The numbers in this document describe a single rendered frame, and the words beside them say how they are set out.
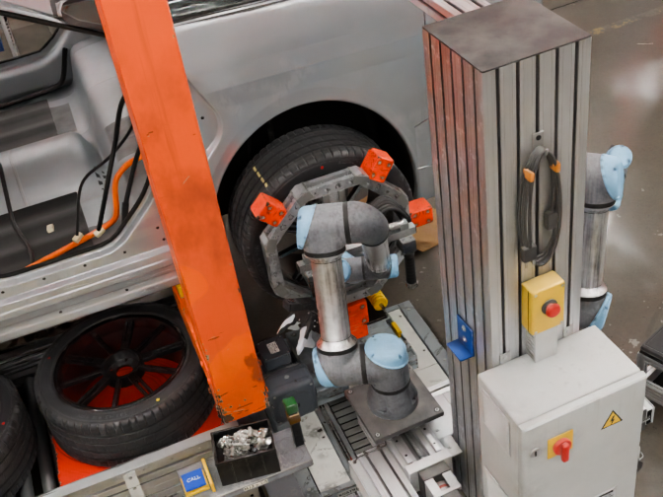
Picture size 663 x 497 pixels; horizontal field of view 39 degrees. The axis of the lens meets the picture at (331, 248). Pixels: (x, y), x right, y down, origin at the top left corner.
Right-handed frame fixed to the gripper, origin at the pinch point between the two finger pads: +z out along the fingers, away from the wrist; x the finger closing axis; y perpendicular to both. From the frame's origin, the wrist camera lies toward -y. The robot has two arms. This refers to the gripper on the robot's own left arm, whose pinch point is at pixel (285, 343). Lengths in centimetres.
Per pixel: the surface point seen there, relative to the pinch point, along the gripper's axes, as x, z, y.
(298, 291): 34.6, -12.3, 17.4
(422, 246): 113, -52, 121
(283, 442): 1.8, 30.6, 23.9
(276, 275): 32.7, -13.6, 4.5
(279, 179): 35, -42, -15
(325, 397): 44, 21, 65
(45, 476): 57, 96, -14
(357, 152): 31, -65, 3
